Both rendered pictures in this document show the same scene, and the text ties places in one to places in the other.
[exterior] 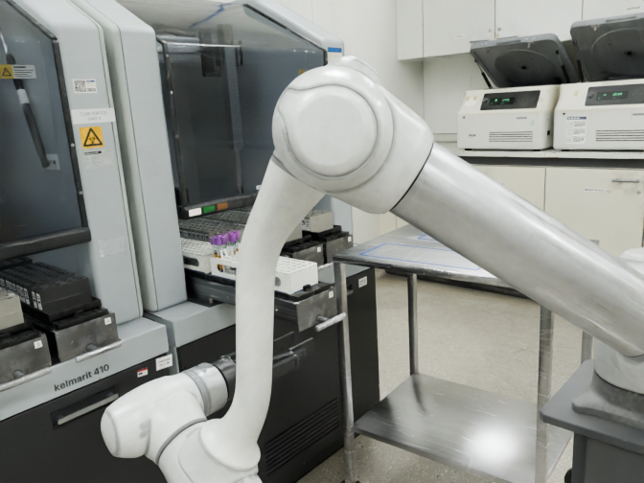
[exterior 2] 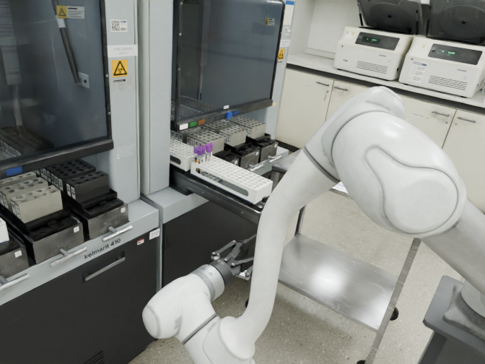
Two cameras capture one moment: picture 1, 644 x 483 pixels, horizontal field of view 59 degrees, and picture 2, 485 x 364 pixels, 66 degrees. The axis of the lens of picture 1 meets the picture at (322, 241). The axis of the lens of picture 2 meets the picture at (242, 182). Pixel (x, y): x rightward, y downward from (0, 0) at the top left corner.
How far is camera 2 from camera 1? 0.38 m
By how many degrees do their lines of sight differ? 15
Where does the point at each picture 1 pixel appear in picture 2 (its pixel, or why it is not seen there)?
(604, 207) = (421, 127)
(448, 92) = (330, 20)
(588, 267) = not seen: outside the picture
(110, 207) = (127, 122)
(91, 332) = (111, 218)
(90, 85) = (123, 25)
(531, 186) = not seen: hidden behind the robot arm
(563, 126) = (409, 67)
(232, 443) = (243, 343)
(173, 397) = (195, 298)
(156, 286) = (151, 178)
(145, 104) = (159, 42)
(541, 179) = not seen: hidden behind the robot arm
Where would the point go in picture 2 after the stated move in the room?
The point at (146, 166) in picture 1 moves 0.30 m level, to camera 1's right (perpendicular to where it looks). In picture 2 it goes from (154, 91) to (247, 99)
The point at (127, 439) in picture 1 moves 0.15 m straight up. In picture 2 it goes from (166, 330) to (167, 277)
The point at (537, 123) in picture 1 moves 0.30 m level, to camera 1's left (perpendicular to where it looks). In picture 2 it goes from (392, 61) to (356, 58)
